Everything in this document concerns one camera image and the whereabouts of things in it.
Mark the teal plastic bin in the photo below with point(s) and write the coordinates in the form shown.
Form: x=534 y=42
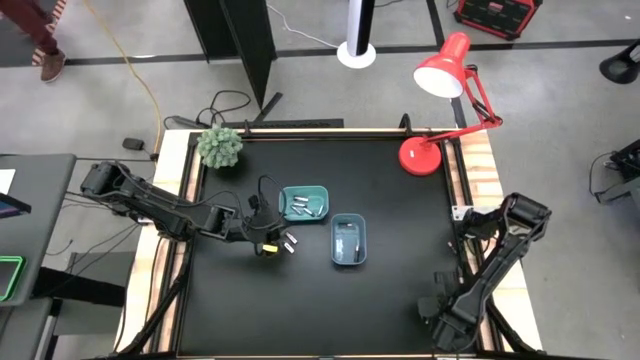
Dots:
x=287 y=217

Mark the white paper sheet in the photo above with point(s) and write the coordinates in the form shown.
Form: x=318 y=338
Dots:
x=6 y=180

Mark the silver metal bracket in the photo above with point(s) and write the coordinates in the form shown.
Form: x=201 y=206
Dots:
x=461 y=212

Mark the green potted succulent plant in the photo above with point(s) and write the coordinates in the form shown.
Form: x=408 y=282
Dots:
x=219 y=148

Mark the black copper-top battery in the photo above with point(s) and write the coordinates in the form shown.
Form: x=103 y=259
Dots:
x=357 y=250
x=348 y=226

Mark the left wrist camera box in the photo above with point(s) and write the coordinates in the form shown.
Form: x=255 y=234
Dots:
x=254 y=201

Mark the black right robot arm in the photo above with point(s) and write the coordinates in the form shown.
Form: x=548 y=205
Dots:
x=500 y=260

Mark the person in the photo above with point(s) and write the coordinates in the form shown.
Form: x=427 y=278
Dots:
x=35 y=25

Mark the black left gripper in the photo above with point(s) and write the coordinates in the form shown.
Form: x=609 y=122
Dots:
x=264 y=231

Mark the black partition panel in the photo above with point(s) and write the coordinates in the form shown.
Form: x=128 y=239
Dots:
x=250 y=40

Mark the green-cased tablet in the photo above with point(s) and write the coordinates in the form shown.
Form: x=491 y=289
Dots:
x=10 y=277

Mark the black equipment box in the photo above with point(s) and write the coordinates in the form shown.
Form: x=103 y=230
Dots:
x=627 y=165

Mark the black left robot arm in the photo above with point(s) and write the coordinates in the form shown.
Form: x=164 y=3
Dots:
x=155 y=207

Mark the white round-base pole stand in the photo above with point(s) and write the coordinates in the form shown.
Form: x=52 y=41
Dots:
x=357 y=52

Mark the red black tool case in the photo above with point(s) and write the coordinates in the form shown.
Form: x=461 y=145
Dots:
x=495 y=17

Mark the small black power adapter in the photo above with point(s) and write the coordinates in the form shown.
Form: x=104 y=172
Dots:
x=133 y=144

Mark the blue plastic bin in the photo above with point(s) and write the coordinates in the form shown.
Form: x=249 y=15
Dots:
x=349 y=255

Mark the black stool base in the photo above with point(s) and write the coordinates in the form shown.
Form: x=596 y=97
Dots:
x=620 y=65

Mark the red desk lamp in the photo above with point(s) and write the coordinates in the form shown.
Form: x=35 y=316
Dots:
x=420 y=156

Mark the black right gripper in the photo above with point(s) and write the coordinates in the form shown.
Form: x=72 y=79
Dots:
x=440 y=300

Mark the dark tablet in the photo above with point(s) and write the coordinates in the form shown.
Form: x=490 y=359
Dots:
x=12 y=206

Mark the black aluminium table frame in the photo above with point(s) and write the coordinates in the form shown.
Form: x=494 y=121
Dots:
x=165 y=305

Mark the black orange-striped floor mat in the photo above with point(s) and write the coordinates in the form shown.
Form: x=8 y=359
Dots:
x=15 y=50

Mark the black frame bracket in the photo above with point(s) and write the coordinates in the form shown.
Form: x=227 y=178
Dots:
x=246 y=129
x=406 y=125

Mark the long black power strip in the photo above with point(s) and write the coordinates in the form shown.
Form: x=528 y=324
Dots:
x=285 y=123

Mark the grey desk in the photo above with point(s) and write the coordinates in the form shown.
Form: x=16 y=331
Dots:
x=40 y=225

